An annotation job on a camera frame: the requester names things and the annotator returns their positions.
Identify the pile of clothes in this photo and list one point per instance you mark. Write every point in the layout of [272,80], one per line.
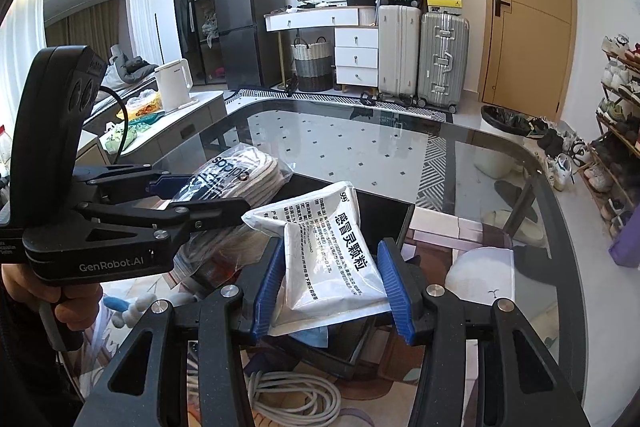
[130,67]

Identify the black cardboard box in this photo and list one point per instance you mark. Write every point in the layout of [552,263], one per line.
[387,214]

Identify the purple yoga mat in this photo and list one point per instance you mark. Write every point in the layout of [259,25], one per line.
[627,247]

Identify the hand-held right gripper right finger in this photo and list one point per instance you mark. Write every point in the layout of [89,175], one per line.
[395,292]

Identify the silver suitcase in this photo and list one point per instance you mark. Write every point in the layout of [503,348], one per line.
[442,57]

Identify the woven laundry basket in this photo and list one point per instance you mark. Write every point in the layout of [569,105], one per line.
[312,62]

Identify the beige slipper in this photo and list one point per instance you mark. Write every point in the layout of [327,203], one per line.
[497,218]
[527,232]

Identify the white curtain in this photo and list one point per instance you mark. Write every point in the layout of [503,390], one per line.
[25,22]

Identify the green plastic bag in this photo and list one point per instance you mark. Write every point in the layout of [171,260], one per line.
[120,137]

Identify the person's left hand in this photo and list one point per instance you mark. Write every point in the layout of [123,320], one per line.
[75,307]

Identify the brown curtain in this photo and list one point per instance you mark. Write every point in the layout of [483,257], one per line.
[95,24]

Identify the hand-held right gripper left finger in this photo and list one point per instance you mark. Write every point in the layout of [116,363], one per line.
[267,287]

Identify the white suitcase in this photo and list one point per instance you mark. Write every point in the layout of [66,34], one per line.
[397,49]

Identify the wooden door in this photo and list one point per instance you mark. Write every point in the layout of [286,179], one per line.
[535,7]

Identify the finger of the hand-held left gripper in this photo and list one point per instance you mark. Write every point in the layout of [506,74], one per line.
[172,181]
[220,212]

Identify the patterned floor rug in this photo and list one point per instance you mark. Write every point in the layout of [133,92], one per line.
[320,96]

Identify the white vanity desk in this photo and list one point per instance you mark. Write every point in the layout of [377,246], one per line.
[355,52]

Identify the printed desk mat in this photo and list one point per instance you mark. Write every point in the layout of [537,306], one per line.
[480,272]

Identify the clear bag of white socks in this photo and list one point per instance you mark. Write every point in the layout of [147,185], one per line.
[250,177]

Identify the white electric kettle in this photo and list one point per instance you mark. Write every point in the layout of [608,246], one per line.
[172,84]

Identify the group of shoes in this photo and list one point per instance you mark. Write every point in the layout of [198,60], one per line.
[555,147]

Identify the grey side counter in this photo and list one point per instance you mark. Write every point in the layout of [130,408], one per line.
[195,107]

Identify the white medicine packet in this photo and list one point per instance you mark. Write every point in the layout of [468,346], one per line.
[330,257]

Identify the black refrigerator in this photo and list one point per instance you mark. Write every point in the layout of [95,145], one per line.
[245,7]

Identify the blue white plush toy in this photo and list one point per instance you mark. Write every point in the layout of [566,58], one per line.
[125,307]

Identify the yellow black shoe box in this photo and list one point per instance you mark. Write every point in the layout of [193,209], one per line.
[444,4]

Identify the shoe rack with shoes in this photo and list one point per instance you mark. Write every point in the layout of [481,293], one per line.
[620,127]

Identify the clear bag of snacks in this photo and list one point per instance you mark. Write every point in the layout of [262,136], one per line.
[142,104]

